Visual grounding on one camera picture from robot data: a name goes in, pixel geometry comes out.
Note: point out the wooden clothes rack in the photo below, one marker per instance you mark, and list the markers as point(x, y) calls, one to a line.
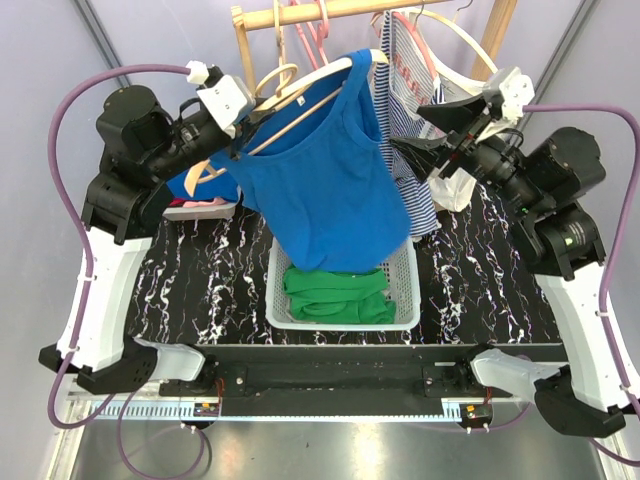
point(243, 22)

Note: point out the white basket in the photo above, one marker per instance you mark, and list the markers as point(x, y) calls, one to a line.
point(224, 212)
point(401, 272)

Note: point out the white centre basket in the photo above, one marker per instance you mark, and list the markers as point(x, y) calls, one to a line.
point(401, 272)

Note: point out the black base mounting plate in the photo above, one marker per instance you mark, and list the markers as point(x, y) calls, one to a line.
point(330, 380)

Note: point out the pink hanger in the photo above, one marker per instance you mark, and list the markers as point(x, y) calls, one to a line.
point(420, 45)
point(313, 37)

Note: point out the white rear basket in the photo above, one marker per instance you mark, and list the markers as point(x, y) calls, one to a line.
point(224, 212)

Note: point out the folded blue cloth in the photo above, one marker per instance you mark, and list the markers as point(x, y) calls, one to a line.
point(223, 186)

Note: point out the pink hanger under striped top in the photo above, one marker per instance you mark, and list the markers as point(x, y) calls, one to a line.
point(420, 45)

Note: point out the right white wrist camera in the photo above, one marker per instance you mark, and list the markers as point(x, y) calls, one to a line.
point(506, 93)

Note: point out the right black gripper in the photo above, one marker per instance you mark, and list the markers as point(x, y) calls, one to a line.
point(420, 154)

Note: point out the blue tank top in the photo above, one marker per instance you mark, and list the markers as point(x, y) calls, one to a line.
point(315, 172)

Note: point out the cream wooden hanger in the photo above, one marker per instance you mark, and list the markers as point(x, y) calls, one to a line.
point(266, 108)

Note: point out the green tank top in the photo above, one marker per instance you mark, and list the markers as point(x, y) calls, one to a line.
point(339, 298)

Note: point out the beige plastic hanger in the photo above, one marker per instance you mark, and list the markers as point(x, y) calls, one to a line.
point(276, 8)

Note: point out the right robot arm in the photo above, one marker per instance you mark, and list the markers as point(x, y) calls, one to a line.
point(598, 387)

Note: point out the blue white striped top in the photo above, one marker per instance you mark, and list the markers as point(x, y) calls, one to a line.
point(399, 89)

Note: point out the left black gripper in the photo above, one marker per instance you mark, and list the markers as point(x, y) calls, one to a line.
point(232, 145)

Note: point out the white tank top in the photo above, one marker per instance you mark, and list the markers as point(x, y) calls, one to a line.
point(453, 193)

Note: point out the cream hanger under white top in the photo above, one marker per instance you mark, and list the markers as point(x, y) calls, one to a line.
point(455, 48)

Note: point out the pink red folded clothes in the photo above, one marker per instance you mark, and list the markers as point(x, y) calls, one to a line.
point(182, 203)

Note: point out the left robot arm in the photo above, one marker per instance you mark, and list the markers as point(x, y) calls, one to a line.
point(123, 208)

